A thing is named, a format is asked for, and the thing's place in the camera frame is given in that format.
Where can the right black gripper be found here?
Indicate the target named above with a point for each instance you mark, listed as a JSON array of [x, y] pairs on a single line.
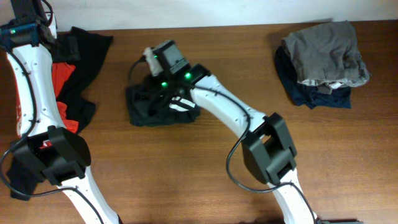
[[153, 90]]

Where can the black t-shirt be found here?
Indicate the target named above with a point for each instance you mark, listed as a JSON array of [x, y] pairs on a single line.
[[69, 80]]

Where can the folded navy blue t-shirt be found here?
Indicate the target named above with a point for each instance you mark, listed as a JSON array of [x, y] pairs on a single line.
[[311, 96]]

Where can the folded grey t-shirt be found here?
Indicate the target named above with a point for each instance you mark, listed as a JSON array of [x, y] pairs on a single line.
[[327, 55]]

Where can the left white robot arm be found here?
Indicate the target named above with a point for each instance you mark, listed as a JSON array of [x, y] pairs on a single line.
[[46, 147]]

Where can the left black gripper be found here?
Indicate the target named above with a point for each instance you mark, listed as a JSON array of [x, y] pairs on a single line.
[[69, 51]]

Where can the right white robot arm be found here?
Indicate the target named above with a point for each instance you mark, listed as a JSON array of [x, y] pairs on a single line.
[[268, 148]]

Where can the dark green Nike t-shirt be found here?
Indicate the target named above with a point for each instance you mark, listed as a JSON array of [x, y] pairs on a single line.
[[162, 115]]

